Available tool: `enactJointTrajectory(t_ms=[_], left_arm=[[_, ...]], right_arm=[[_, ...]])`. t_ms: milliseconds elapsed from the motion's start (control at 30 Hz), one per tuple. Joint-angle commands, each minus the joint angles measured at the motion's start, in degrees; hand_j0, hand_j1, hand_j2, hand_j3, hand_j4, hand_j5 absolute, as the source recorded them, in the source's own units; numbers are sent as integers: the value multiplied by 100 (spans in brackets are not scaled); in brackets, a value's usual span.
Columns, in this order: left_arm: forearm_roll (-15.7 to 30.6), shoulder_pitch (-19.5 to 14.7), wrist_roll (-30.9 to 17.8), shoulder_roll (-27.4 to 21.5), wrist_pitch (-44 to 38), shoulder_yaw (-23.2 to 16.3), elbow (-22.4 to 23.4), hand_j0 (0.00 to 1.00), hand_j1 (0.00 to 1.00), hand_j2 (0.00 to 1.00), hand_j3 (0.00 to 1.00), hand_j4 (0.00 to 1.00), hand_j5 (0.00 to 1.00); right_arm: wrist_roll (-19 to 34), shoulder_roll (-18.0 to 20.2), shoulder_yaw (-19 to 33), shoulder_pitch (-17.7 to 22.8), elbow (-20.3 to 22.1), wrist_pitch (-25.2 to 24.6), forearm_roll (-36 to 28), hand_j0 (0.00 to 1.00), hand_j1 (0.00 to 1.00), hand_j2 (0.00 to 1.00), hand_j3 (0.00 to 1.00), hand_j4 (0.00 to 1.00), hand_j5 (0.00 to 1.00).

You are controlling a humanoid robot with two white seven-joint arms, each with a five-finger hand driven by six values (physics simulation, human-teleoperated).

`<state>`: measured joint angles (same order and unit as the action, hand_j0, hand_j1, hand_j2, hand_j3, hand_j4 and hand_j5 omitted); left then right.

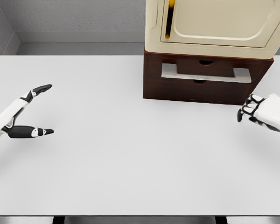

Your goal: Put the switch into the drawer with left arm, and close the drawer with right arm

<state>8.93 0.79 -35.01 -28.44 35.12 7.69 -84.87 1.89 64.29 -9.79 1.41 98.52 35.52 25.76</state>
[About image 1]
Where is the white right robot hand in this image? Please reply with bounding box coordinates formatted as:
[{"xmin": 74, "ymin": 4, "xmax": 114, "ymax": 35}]
[{"xmin": 236, "ymin": 93, "xmax": 280, "ymax": 135}]

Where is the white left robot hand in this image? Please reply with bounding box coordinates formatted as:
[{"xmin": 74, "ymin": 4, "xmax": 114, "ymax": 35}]
[{"xmin": 0, "ymin": 84, "xmax": 55, "ymax": 139}]

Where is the brown closed drawer front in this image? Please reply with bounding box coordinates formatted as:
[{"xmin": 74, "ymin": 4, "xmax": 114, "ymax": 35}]
[{"xmin": 147, "ymin": 76, "xmax": 256, "ymax": 98}]

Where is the brown drawer with grey interior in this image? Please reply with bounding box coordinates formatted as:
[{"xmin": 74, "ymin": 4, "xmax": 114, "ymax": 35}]
[{"xmin": 161, "ymin": 59, "xmax": 252, "ymax": 84}]

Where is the dark brown wooden drawer cabinet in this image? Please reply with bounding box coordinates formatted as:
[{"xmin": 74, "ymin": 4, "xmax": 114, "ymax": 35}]
[{"xmin": 142, "ymin": 48, "xmax": 275, "ymax": 106}]

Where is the large cream switch box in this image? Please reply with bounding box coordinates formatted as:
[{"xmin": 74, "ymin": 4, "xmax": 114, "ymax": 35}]
[{"xmin": 144, "ymin": 0, "xmax": 280, "ymax": 59}]

